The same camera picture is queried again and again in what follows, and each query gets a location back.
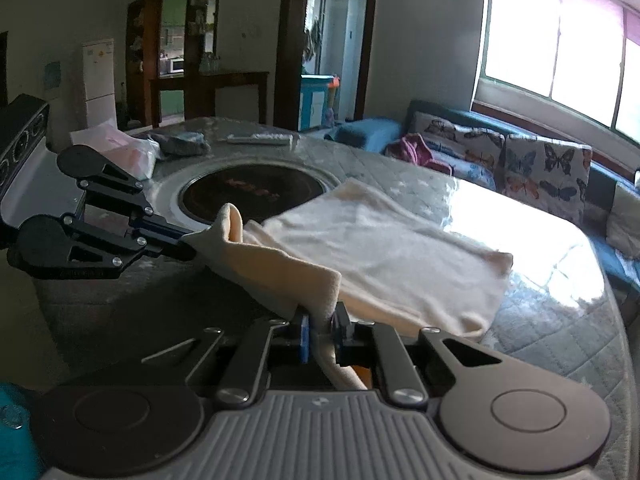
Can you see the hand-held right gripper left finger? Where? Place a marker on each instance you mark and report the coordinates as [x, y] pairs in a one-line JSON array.
[[303, 340]]

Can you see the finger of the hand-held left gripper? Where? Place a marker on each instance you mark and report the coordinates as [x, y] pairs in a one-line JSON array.
[[155, 225], [170, 249]]

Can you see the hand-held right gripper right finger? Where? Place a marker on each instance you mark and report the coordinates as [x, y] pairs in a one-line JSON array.
[[345, 340]]

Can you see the cream cloth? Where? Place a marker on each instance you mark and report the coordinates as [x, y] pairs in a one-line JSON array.
[[390, 260]]

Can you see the white and pink plastic bag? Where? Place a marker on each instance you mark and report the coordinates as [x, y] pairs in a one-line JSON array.
[[120, 152]]

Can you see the folded grey cloth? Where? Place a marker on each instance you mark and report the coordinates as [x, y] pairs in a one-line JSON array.
[[182, 142]]

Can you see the round black induction cooktop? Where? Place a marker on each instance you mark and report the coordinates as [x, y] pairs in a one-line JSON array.
[[250, 190]]

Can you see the white fridge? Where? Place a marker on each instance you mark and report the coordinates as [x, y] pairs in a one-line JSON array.
[[99, 85]]

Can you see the silver remote control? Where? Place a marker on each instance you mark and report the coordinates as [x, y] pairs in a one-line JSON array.
[[260, 139]]

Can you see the white microwave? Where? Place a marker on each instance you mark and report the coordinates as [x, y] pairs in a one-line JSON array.
[[176, 66]]

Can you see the dark wooden counter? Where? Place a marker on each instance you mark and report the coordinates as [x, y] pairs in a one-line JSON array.
[[225, 80]]

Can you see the round table with hotplate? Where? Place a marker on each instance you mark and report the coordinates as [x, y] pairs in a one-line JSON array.
[[525, 320]]

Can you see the blue and white cabinet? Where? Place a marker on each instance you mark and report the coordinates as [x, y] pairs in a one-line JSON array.
[[312, 102]]

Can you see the pink garment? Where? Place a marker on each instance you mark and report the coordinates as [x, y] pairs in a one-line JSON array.
[[412, 150]]

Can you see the blue sofa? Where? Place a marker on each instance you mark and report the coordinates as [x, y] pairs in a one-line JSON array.
[[360, 132]]

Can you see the blue print white pillow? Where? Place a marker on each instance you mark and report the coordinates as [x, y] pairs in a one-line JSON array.
[[470, 172]]

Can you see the long butterfly print cushion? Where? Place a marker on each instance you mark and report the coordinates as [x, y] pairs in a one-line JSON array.
[[465, 135]]

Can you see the teal garment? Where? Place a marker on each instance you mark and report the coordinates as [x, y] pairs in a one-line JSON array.
[[15, 435]]

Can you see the hanging garment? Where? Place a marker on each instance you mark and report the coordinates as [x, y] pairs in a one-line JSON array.
[[311, 37]]

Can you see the large butterfly print cushion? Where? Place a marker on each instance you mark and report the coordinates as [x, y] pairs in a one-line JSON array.
[[545, 170]]

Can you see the plain grey cushion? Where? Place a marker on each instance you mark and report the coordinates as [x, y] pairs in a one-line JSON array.
[[625, 220]]

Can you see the window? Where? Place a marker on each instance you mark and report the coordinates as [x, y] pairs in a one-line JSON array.
[[525, 25]]

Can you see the blue wall poster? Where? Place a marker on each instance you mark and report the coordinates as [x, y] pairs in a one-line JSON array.
[[52, 76]]

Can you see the dark wooden door frame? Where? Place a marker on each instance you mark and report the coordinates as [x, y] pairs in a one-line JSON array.
[[290, 35]]

